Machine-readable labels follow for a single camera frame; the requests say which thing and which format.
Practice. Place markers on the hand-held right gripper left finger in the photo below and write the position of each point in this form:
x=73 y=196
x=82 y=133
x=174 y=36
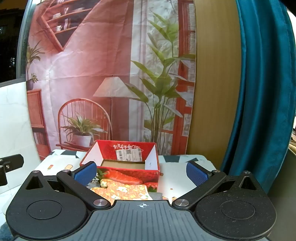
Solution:
x=85 y=173

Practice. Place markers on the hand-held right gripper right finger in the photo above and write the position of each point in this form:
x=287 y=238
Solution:
x=196 y=173

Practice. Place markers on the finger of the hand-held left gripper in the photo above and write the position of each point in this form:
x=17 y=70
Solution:
x=12 y=161

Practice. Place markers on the red strawberry print box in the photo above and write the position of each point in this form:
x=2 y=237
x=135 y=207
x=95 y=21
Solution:
x=129 y=175

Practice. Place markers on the printed cartoon tablecloth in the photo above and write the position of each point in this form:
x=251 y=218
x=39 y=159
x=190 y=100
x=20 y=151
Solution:
x=175 y=178

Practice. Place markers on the white marble board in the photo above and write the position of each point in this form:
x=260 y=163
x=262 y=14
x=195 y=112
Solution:
x=16 y=120

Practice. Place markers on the orange floral cloth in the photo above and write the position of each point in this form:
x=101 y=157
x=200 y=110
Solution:
x=124 y=191

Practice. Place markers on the teal curtain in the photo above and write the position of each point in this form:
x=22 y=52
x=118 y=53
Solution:
x=259 y=92

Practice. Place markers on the room scene wall poster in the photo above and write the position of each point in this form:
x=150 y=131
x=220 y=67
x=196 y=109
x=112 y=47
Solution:
x=104 y=69

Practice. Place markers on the dark window with grey frame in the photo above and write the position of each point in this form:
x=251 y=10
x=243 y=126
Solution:
x=13 y=34

